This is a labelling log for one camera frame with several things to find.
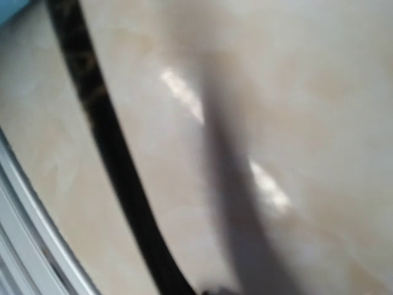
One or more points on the black ribbon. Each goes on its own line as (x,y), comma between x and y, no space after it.
(83,66)

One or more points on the blue wrapping paper sheet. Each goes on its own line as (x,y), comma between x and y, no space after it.
(9,9)

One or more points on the front aluminium rail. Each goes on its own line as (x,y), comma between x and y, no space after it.
(35,259)

